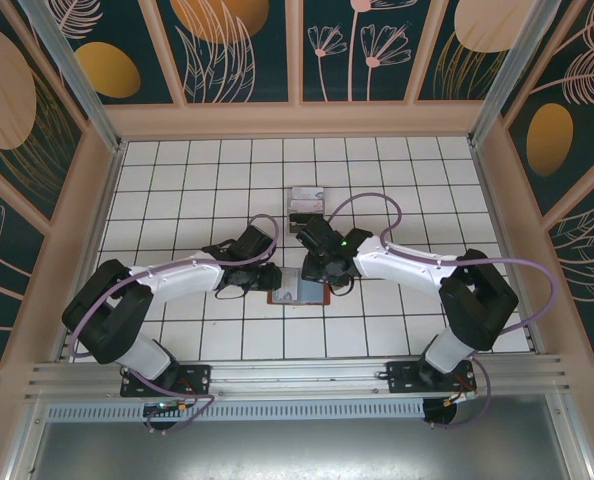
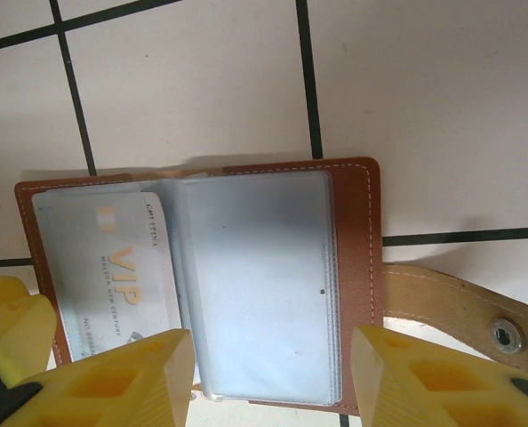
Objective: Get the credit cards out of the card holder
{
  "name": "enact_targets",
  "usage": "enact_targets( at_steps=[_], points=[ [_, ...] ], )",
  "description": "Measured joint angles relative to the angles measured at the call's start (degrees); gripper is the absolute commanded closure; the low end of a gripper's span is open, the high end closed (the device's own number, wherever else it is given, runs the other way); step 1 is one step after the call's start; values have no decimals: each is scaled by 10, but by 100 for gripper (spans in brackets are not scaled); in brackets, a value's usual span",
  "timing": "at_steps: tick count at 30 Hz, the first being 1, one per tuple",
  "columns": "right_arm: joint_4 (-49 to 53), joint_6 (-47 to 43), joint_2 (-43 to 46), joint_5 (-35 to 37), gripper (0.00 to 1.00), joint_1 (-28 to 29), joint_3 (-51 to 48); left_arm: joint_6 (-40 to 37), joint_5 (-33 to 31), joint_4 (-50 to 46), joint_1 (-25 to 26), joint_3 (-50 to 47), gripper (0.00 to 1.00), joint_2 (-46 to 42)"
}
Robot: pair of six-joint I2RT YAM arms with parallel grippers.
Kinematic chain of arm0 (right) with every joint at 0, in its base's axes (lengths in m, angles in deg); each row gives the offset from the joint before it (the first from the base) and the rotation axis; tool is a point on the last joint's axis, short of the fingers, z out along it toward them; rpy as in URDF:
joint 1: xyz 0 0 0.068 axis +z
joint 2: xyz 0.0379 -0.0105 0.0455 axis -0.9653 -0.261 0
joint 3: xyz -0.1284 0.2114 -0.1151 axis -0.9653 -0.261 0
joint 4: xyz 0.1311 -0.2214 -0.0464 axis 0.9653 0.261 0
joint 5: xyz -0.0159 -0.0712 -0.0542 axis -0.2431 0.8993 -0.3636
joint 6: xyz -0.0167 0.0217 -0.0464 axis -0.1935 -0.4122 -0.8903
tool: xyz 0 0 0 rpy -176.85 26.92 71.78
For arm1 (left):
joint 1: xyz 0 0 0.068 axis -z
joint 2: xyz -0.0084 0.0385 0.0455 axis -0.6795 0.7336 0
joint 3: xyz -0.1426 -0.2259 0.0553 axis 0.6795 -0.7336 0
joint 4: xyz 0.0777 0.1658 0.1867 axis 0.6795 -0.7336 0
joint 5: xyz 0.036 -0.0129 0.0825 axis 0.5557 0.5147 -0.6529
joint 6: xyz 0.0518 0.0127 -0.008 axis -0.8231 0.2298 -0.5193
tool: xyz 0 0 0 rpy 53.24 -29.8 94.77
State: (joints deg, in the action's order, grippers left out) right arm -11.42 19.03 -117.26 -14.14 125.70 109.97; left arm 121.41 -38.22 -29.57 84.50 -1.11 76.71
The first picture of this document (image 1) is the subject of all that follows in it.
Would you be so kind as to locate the pale printed card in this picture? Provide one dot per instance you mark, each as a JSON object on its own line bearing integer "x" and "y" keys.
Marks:
{"x": 284, "y": 292}

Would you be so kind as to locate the brown leather card holder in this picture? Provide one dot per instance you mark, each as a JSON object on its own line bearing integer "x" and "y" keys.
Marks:
{"x": 312, "y": 295}

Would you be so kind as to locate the black card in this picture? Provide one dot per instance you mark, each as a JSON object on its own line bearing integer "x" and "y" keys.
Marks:
{"x": 301, "y": 219}

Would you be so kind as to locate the clear acrylic card stand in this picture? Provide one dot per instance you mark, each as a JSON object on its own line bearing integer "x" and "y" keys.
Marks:
{"x": 292, "y": 229}

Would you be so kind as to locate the grey and pink card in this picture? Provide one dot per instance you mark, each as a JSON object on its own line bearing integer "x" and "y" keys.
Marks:
{"x": 308, "y": 193}

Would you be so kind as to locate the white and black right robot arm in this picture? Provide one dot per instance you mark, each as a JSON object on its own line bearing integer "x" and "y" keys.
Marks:
{"x": 402, "y": 262}

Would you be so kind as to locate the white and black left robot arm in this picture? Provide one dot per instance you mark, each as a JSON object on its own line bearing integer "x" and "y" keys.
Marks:
{"x": 187, "y": 277}

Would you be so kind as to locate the small green lit circuit board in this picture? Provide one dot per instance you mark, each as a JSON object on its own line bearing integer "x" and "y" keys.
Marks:
{"x": 164, "y": 406}

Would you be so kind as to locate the grey metal sheet panel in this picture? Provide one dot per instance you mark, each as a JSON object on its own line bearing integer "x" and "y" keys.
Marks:
{"x": 297, "y": 450}

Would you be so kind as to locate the yellow power connector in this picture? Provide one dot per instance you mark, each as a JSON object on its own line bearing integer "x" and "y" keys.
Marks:
{"x": 452, "y": 401}

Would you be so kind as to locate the aluminium frame rail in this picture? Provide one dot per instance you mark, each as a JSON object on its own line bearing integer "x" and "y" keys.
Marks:
{"x": 297, "y": 375}

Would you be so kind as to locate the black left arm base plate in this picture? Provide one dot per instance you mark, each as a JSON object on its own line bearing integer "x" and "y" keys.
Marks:
{"x": 197, "y": 377}

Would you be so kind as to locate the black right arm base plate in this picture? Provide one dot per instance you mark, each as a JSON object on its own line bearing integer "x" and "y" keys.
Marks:
{"x": 402, "y": 377}

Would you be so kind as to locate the aluminium corner post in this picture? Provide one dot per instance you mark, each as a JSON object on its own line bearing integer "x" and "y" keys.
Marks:
{"x": 514, "y": 70}
{"x": 69, "y": 70}

